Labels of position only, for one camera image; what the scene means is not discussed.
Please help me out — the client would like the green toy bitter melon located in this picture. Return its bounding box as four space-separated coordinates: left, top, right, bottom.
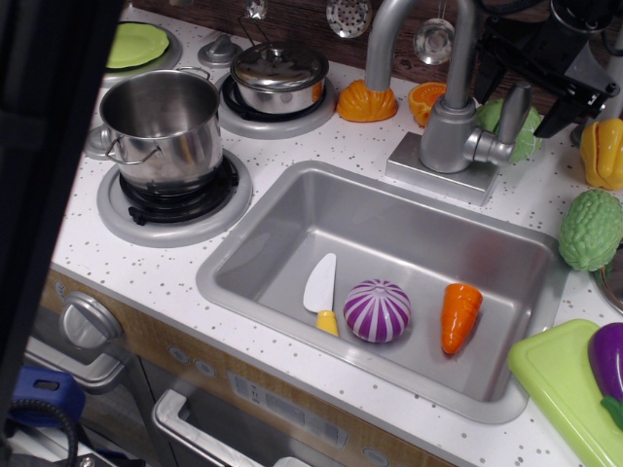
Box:
559 189 622 272

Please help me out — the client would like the silver toy faucet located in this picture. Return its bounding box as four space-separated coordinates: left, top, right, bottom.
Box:
363 0 502 206

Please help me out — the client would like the steel bowl rim right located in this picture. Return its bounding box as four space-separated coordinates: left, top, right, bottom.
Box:
595 250 623 313

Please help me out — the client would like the back right stove burner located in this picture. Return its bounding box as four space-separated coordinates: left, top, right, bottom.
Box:
216 74 337 140

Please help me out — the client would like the green toy cabbage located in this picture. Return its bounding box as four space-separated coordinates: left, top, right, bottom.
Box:
476 98 542 163

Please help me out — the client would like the small lidded steel pot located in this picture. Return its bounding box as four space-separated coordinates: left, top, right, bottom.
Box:
230 36 329 115

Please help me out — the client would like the green cutting board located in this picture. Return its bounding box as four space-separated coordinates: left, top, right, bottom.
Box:
507 319 622 466

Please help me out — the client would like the orange toy carrot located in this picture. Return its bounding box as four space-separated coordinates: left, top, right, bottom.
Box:
441 283 483 355

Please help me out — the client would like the hanging steel strainer spoon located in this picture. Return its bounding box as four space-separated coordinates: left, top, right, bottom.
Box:
325 0 373 39

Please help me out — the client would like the yellow toy bell pepper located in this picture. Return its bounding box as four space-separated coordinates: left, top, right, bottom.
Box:
580 119 622 191

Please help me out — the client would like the white toy knife yellow handle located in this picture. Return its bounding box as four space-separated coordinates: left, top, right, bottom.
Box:
303 253 339 336

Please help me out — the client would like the silver faucet lever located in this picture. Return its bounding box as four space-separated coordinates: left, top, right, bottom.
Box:
463 81 532 166

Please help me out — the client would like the orange toy pumpkin half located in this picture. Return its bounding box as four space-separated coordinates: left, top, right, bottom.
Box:
337 80 398 123

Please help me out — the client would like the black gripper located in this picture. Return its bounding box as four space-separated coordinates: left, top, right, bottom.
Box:
474 17 620 137

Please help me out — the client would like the blue clamp with black cable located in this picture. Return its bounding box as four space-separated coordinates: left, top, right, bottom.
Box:
1 365 86 466

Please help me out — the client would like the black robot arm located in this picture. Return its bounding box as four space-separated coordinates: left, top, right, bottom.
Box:
474 1 622 138

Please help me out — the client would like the purple toy eggplant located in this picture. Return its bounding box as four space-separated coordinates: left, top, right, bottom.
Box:
588 322 622 429

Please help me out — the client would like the dark foreground post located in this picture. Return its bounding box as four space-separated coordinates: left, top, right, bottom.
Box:
0 0 126 419

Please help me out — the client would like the purple striped toy onion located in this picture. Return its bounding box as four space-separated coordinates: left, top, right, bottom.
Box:
344 279 412 343

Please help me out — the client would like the large steel pot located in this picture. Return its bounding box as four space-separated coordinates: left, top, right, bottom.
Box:
99 67 223 196

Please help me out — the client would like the silver stove knob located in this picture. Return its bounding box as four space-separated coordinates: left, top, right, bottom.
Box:
198 34 242 68
84 125 116 162

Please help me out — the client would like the silver toy sink basin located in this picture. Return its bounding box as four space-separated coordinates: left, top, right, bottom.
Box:
197 162 568 423

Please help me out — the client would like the silver stove knob middle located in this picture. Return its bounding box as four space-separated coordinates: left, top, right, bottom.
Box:
84 125 116 162

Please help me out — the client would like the silver oven knob front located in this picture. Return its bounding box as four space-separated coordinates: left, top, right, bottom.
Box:
58 291 124 350

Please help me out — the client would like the back left stove burner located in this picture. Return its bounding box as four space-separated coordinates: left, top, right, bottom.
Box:
100 18 184 90

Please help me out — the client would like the front stove burner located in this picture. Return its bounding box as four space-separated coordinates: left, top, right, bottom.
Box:
97 151 252 248

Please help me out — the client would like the hanging steel ladle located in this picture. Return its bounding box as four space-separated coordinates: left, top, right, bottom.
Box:
413 1 455 66

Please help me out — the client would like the stove burner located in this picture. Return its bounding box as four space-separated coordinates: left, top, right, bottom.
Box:
100 18 184 90
216 74 337 140
97 151 252 248

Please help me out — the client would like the silver stove knob top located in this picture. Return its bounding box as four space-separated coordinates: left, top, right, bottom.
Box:
198 34 242 68

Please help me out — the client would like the green toy plate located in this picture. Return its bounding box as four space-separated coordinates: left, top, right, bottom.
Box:
106 22 169 70

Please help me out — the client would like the silver oven door handle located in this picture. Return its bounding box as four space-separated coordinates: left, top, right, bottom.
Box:
151 386 293 467

